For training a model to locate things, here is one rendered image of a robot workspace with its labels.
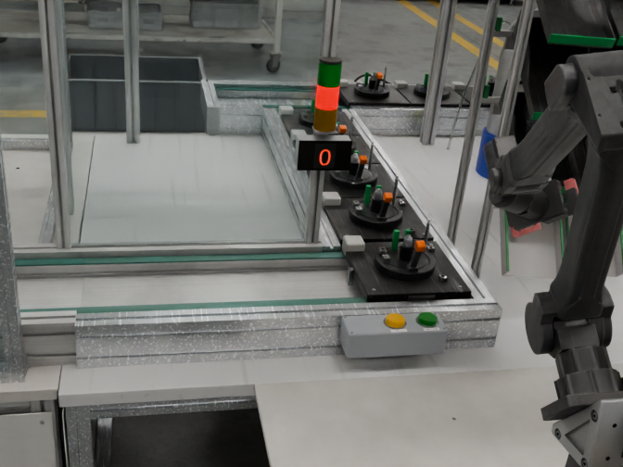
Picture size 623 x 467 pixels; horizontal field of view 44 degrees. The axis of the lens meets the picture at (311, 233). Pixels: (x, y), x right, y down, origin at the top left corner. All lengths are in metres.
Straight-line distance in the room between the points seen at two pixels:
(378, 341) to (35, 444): 0.71
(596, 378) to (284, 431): 0.61
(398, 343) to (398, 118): 1.48
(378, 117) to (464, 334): 1.36
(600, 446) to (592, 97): 0.46
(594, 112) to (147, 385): 1.01
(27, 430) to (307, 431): 0.55
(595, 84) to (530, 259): 0.95
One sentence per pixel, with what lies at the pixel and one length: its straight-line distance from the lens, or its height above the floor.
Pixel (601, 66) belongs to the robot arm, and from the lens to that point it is 0.96.
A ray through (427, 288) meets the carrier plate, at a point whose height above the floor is 0.97.
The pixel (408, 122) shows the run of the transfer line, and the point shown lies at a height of 0.91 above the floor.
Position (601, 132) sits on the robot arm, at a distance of 0.91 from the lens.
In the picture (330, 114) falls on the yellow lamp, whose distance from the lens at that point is 1.71.
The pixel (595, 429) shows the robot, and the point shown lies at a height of 1.19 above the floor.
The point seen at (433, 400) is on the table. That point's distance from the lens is 1.60.
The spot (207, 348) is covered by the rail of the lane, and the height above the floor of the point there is 0.89.
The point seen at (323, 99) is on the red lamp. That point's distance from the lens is 1.70.
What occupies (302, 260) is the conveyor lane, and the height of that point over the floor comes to 0.94.
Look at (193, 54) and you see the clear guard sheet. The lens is 1.69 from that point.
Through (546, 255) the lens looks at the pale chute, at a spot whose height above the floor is 1.03.
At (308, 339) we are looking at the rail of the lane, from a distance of 1.64.
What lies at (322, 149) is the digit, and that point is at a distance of 1.74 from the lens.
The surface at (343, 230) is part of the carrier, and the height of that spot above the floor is 0.97.
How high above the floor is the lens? 1.83
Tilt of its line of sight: 27 degrees down
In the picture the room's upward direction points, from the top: 5 degrees clockwise
